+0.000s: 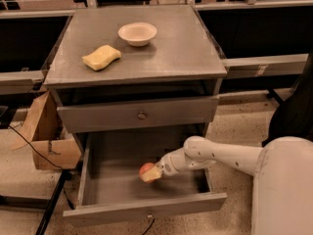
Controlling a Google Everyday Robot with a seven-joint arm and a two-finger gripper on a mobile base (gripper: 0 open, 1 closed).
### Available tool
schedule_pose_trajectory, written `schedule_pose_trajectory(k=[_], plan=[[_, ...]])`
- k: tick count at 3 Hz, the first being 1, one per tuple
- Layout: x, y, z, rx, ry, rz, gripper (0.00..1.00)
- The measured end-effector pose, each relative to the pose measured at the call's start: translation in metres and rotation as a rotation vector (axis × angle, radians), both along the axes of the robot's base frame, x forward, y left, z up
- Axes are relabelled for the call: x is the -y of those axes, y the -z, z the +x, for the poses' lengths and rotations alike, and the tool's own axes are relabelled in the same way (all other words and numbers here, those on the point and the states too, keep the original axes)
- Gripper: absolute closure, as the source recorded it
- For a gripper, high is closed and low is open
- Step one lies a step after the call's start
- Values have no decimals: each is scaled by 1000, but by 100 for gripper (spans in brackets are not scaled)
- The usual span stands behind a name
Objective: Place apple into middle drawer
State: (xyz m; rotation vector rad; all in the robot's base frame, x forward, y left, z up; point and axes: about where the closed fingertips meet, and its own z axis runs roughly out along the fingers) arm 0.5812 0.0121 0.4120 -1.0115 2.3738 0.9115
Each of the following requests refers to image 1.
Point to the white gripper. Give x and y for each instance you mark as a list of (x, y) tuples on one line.
[(166, 165)]

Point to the red apple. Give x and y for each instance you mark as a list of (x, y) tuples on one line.
[(147, 172)]

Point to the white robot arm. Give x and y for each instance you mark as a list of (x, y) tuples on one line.
[(282, 171)]

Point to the open middle grey drawer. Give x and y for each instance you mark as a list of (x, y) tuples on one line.
[(112, 191)]

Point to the closed top grey drawer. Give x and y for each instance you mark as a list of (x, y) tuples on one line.
[(138, 114)]

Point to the grey drawer cabinet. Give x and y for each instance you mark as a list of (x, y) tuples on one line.
[(179, 62)]

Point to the brown cardboard box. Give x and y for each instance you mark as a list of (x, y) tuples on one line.
[(42, 128)]

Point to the black metal stand leg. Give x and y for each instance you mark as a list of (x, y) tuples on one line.
[(47, 205)]

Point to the yellow sponge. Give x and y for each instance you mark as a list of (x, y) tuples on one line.
[(101, 57)]

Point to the white paper bowl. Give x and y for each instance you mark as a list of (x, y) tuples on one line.
[(137, 34)]

